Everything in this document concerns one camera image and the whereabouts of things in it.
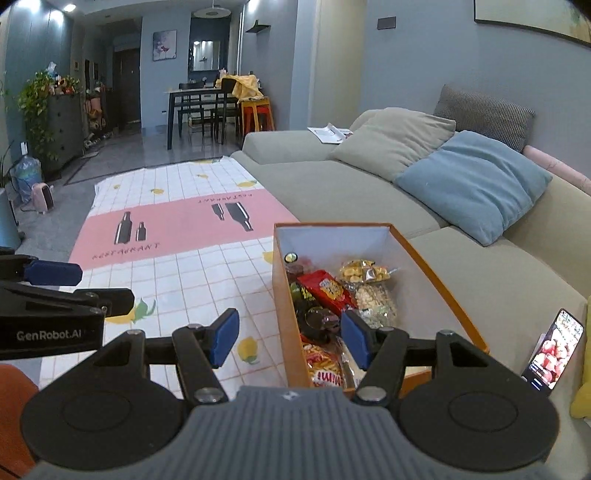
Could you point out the pink and white printed tablecloth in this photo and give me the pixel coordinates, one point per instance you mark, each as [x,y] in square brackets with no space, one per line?
[184,217]

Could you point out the blue trash can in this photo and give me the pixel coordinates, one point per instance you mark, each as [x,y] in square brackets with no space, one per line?
[8,221]

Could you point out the blue pillow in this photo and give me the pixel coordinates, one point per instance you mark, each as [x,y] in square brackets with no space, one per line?
[471,184]

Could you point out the dark dining table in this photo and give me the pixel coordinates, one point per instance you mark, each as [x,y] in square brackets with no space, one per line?
[198,92]

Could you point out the dark door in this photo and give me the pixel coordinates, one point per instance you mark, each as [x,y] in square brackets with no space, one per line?
[127,87]

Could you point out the pink heater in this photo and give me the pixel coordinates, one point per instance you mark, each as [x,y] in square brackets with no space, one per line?
[42,198]

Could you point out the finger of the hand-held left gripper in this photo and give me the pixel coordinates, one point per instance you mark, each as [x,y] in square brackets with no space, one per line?
[120,302]
[55,273]

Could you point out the pink pillow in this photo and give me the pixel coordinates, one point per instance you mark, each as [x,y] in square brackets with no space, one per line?
[558,168]

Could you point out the smartphone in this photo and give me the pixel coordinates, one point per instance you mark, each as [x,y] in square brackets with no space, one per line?
[551,355]

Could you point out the white magazine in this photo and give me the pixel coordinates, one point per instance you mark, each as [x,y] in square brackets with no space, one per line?
[330,133]

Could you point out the grey checked pillow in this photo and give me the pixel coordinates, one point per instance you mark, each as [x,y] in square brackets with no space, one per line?
[485,115]

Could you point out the long red biscuit packet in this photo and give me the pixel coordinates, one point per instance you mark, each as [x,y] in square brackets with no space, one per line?
[325,288]

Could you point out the orange stool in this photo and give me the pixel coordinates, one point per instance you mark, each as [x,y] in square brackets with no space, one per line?
[254,104]

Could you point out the beige pillow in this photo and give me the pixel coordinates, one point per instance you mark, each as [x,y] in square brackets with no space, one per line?
[392,138]

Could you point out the shoe rack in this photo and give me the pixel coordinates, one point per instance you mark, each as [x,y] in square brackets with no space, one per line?
[97,115]

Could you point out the black dining chair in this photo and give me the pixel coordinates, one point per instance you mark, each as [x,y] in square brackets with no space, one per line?
[225,106]
[187,86]

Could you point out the dark green snack packet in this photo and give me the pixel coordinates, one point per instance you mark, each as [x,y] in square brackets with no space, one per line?
[314,321]

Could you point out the orange cloth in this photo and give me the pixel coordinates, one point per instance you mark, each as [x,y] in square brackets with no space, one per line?
[14,392]

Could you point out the green trailing plant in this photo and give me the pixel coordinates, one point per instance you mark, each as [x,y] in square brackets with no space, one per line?
[34,99]

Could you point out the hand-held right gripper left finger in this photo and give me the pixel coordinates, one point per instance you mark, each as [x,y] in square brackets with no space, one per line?
[224,337]

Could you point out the wall mirror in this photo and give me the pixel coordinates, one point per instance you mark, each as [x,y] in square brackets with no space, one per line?
[205,55]

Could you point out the grey-green sofa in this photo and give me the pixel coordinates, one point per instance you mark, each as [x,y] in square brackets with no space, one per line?
[323,184]

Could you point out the waffle packet with yellow label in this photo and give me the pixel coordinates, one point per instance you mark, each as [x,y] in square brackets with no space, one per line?
[358,272]

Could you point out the black wall panel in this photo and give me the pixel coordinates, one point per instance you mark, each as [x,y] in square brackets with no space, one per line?
[387,22]

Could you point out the round ceiling lamp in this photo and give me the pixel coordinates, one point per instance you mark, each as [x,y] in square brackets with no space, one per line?
[212,12]

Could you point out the yellow cloth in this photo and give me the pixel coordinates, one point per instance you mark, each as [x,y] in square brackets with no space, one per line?
[249,85]

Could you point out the clear puffed rice packet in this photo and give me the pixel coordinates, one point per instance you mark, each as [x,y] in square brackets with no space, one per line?
[374,300]

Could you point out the red striped chip packet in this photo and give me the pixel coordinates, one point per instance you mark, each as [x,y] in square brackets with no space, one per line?
[323,369]

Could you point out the large framed picture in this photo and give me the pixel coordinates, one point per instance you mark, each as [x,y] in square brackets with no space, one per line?
[531,14]

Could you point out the yellow cushion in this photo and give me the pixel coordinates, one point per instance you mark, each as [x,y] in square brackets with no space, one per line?
[582,397]

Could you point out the orange cardboard box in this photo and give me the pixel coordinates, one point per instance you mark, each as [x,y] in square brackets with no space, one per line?
[284,300]

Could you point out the clear water jug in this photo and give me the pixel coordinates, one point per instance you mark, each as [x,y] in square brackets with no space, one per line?
[25,173]

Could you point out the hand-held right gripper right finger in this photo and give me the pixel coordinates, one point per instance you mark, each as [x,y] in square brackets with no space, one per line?
[355,339]

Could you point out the small wall picture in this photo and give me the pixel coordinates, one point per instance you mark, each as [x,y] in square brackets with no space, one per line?
[165,46]

